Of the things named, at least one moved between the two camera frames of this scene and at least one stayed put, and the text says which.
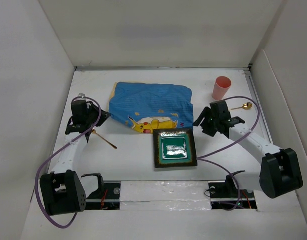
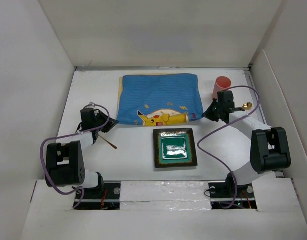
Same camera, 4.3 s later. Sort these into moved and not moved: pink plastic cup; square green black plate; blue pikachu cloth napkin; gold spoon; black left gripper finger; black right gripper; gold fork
Moved: black left gripper finger; black right gripper; blue pikachu cloth napkin
Not moved: gold spoon; square green black plate; gold fork; pink plastic cup
